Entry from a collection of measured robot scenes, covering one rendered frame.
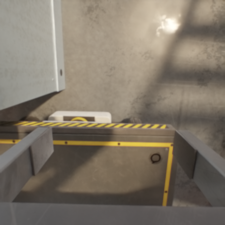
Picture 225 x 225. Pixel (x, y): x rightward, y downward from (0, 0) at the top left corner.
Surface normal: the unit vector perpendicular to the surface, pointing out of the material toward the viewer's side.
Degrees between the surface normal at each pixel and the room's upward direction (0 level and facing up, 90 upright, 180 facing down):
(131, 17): 0
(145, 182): 0
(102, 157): 0
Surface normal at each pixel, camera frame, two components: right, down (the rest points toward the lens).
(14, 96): 1.00, 0.02
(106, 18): -0.01, 0.25
